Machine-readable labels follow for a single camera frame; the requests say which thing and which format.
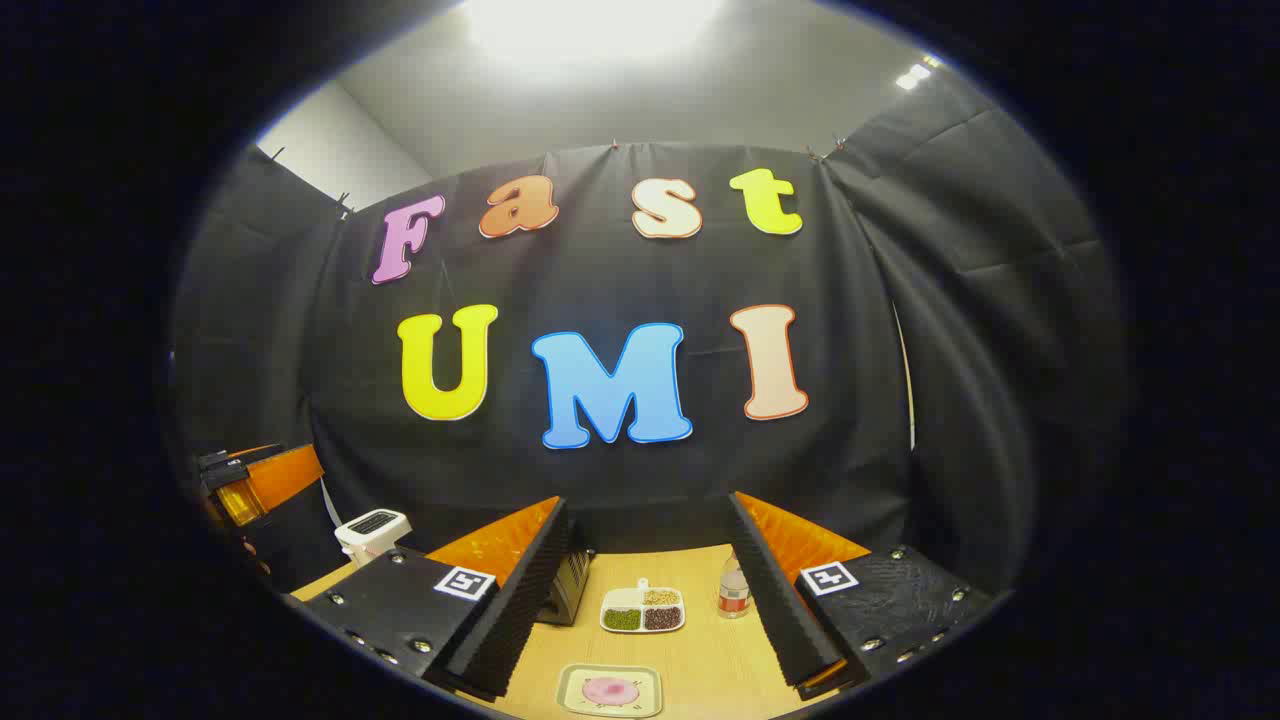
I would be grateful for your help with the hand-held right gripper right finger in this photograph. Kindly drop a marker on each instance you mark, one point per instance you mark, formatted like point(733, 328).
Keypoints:
point(785, 610)

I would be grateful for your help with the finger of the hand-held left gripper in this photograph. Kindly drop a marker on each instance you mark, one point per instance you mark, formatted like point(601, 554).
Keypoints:
point(285, 475)

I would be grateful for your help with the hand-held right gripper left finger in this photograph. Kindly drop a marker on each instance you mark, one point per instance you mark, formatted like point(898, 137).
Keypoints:
point(520, 600)

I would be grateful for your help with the black electric oven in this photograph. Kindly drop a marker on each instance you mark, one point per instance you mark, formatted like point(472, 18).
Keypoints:
point(568, 592)

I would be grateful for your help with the cream square plate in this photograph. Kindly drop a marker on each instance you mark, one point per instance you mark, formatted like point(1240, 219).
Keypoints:
point(570, 700)

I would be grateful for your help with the pink meat slice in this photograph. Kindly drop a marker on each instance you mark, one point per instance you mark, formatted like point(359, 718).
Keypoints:
point(610, 690)

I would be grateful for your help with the clear water bottle red label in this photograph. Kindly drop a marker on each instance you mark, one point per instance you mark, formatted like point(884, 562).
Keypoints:
point(733, 590)

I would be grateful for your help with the white divided plate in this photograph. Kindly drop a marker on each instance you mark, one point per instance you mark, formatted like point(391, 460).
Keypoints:
point(622, 598)

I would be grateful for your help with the pile of green mung beans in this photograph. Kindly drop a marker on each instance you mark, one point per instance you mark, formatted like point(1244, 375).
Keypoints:
point(622, 619)

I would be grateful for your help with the white toaster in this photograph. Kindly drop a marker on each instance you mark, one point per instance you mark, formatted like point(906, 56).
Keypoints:
point(375, 530)

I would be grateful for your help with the pile of dark red beans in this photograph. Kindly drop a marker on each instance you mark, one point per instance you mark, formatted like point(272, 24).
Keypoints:
point(663, 618)

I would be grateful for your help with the pile of yellow soybeans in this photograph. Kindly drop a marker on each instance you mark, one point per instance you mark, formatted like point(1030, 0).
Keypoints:
point(662, 598)

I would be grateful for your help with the large ceiling light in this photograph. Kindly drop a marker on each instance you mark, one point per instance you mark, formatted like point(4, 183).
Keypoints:
point(590, 25)

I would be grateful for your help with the small ceiling light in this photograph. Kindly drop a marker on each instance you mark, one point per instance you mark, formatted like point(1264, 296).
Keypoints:
point(915, 75)

